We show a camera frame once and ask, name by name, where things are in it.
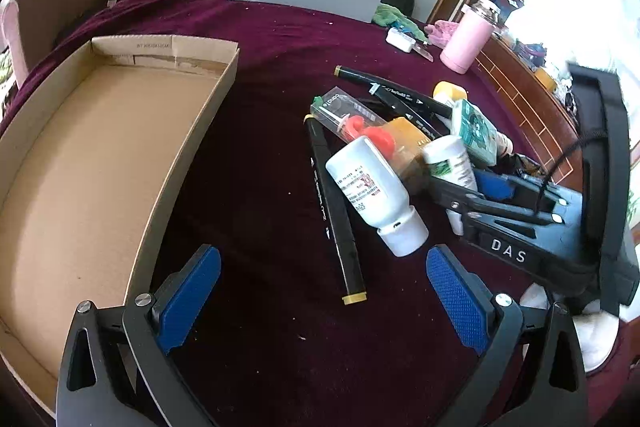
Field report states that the maroon blanket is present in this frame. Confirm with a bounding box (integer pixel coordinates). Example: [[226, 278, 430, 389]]
[[0, 0, 640, 427]]

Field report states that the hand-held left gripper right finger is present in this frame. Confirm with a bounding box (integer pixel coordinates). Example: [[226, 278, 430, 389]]
[[425, 244, 591, 427]]

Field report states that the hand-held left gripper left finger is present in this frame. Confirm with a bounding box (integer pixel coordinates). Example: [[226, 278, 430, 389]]
[[55, 244, 223, 427]]

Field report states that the wooden cabinet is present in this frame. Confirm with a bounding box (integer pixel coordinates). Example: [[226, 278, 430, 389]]
[[470, 34, 591, 188]]

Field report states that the yellow snack packet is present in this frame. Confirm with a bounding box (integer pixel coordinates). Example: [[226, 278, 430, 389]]
[[385, 117, 433, 192]]

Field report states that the pink bottle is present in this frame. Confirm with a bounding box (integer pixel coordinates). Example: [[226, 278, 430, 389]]
[[440, 0, 501, 75]]

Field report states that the black marker olive cap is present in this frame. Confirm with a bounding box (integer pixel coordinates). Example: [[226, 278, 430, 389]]
[[334, 65, 453, 118]]

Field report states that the shallow cardboard box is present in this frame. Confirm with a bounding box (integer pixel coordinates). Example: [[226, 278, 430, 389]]
[[0, 34, 241, 418]]

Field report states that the black marker yellow cap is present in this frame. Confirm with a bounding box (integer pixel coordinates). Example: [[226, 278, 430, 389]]
[[304, 114, 369, 306]]

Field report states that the green cloth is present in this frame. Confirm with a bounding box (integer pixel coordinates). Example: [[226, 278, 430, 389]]
[[372, 3, 428, 40]]

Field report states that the red candle clear packet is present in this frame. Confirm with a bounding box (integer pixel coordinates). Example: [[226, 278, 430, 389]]
[[310, 88, 396, 158]]

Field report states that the person's right hand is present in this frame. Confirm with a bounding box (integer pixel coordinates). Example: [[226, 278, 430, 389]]
[[520, 284, 621, 373]]

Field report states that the small white glue bottle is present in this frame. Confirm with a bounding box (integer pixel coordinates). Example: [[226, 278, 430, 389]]
[[386, 28, 416, 54]]

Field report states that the black cable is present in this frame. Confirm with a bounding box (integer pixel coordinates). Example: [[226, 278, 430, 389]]
[[532, 127, 608, 212]]

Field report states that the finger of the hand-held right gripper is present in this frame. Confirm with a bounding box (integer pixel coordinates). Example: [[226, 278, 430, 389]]
[[472, 169, 576, 210], [429, 177, 568, 230]]

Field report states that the black marker green cap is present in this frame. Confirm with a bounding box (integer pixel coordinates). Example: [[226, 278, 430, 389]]
[[371, 88, 443, 135]]

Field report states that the white bottle red print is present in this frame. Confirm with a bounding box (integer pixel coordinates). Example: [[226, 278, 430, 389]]
[[325, 137, 430, 258]]

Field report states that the teal cartoon tissue packet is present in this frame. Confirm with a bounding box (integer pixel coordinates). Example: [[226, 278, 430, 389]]
[[450, 99, 501, 168]]

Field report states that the yellow tape roll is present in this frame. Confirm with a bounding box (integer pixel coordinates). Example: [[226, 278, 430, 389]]
[[432, 81, 469, 108]]

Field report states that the white bottle green label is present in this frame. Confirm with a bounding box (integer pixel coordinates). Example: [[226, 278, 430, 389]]
[[422, 136, 478, 237]]

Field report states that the pink cloth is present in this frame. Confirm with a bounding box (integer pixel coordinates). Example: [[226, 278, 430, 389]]
[[425, 21, 458, 48]]

